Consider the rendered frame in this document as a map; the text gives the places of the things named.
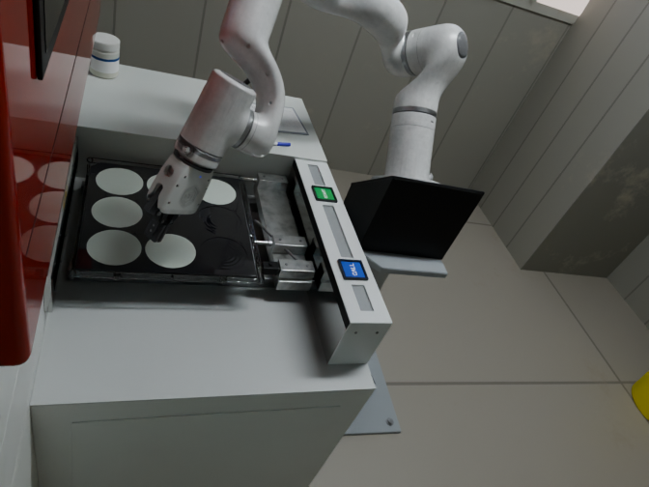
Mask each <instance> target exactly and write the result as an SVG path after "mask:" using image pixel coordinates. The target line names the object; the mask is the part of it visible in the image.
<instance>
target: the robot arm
mask: <svg viewBox="0 0 649 487"><path fill-rule="evenodd" d="M282 1H283V0H229V3H228V6H227V9H226V12H225V15H224V17H223V20H222V23H221V27H220V31H219V42H220V44H221V46H222V47H223V49H224V50H225V51H226V52H227V54H228V55H229V56H230V57H231V58H232V59H233V60H234V61H235V62H236V63H237V64H238V65H239V66H240V68H241V69H242V70H243V72H244V73H245V74H246V76H247V77H248V79H249V81H250V83H251V85H252V88H253V90H254V91H253V90H252V89H251V88H250V87H249V86H248V85H246V84H245V83H243V82H242V81H240V80H239V79H237V78H236V77H234V76H232V75H230V74H229V73H227V72H224V71H222V70H218V69H214V70H212V73H211V75H210V77H209V79H208V81H207V83H206V84H205V86H204V88H203V90H202V92H201V94H200V96H199V98H198V100H197V101H196V103H195V105H194V107H193V109H192V110H191V112H190V114H189V116H188V118H187V120H186V122H185V124H184V126H183V129H182V131H181V133H180V135H179V137H178V138H177V140H176V142H175V144H174V147H175V148H176V149H175V150H174V152H173V153H174V154H172V155H171V156H170V157H169V158H168V159H167V160H166V162H165V163H164V164H163V166H162V167H161V169H160V170H159V172H158V174H157V175H156V177H155V179H154V181H153V183H152V185H151V187H150V189H149V191H148V194H147V200H148V201H149V202H148V203H147V204H146V206H145V207H144V209H145V210H146V211H147V212H148V213H150V214H151V217H152V219H151V221H150V223H149V225H148V226H147V228H146V230H145V232H144V234H145V235H146V236H147V237H148V238H149V239H150V240H152V241H153V242H154V243H156V242H158V243H160V242H161V241H162V239H163V237H164V235H165V234H166V232H167V230H168V228H169V226H170V225H172V224H173V223H174V222H175V220H176V219H177V217H178V216H180V215H191V214H194V213H195V212H196V211H197V209H198V208H199V206H200V204H201V202H202V200H203V198H204V196H205V193H206V191H207V189H208V187H209V184H210V182H211V179H212V174H213V169H216V168H217V166H218V164H219V162H220V161H221V160H222V158H223V156H224V154H225V153H226V151H227V149H228V148H230V147H232V148H235V149H237V150H239V151H241V152H243V153H245V154H247V155H249V156H252V157H254V158H262V157H264V156H266V155H267V154H268V153H269V152H270V150H271V149H272V147H273V144H274V142H275V140H276V137H277V134H278V131H279V128H280V124H281V121H282V117H283V112H284V107H285V89H284V83H283V79H282V76H281V73H280V70H279V69H278V67H277V64H276V62H275V60H274V58H273V56H272V54H271V52H270V49H269V46H268V41H269V38H270V35H271V32H272V29H273V26H274V23H275V20H276V18H277V15H278V12H279V9H280V7H281V4H282ZM300 1H301V2H303V3H304V4H305V5H307V6H309V7H311V8H313V9H315V10H317V11H320V12H324V13H328V14H334V15H338V16H342V17H344V18H347V19H349V20H352V21H354V22H356V23H357V24H359V25H360V26H361V27H363V28H364V29H365V30H366V31H367V32H369V33H370V34H371V35H372V36H373V37H374V38H375V39H376V41H377V42H378V44H379V46H380V48H381V56H382V61H383V64H384V66H385V68H386V70H387V71H388V72H390V73H391V74H392V75H395V76H398V77H411V76H417V77H416V78H415V79H414V80H413V81H412V82H411V83H410V84H409V85H407V86H406V87H405V88H404V89H402V90H401V91H400V92H399V93H398V94H397V95H396V97H395V100H394V103H393V109H392V118H391V126H390V133H389V140H388V148H387V156H386V164H385V171H384V175H382V176H373V177H372V178H371V180H373V179H377V178H383V177H389V176H398V177H403V178H409V179H414V180H419V181H425V182H430V183H436V184H439V183H437V182H434V181H433V175H432V173H430V167H431V159H432V151H433V144H434V136H435V129H436V121H437V108H438V103H439V99H440V97H441V95H442V93H443V92H444V91H445V89H446V88H447V87H448V85H449V84H450V83H451V82H452V81H453V79H454V78H455V77H456V76H457V74H458V73H459V72H460V70H461V69H462V67H463V65H464V64H465V61H466V57H467V53H468V40H467V38H466V34H465V32H464V31H463V29H462V28H460V27H459V26H457V25H455V24H451V23H445V24H438V25H433V26H428V27H424V28H419V29H414V30H409V31H407V27H408V14H407V11H406V9H405V8H404V6H403V4H402V3H401V2H400V1H399V0H300ZM254 100H256V107H255V111H253V110H251V109H250V107H251V104H252V103H253V101H254ZM169 224H170V225H169Z"/></svg>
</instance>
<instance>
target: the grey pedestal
mask: <svg viewBox="0 0 649 487"><path fill-rule="evenodd" d="M363 252H364V255H365V257H366V259H367V262H368V264H369V267H370V269H371V272H372V274H373V276H374V278H375V280H376V283H377V285H378V288H379V290H380V289H381V287H382V285H383V283H384V281H385V280H386V279H387V277H388V275H389V274H390V273H394V274H405V275H418V276H429V277H441V278H445V277H446V276H447V275H448V272H447V270H446V268H445V267H444V266H443V264H442V262H441V260H440V259H434V258H426V257H418V256H409V255H402V254H394V253H385V252H377V251H370V250H363ZM368 366H369V369H370V372H371V375H372V378H373V381H374V384H375V387H376V389H375V390H374V392H373V393H372V395H371V396H370V398H369V399H368V400H367V402H366V403H365V405H364V406H363V408H362V409H361V411H360V412H359V414H358V415H357V417H356V418H355V419H354V421H353V423H352V424H351V426H350V427H349V429H348V430H347V432H346V433H345V434H344V436H352V435H374V434H394V433H401V428H400V425H399V421H398V418H397V416H396V413H395V410H394V407H393V404H392V401H391V398H390V395H389V391H388V388H387V385H386V382H385V379H384V376H383V374H382V371H381V365H380V362H379V359H378V356H377V353H376V351H375V352H374V353H373V355H372V356H371V358H370V360H369V361H368Z"/></svg>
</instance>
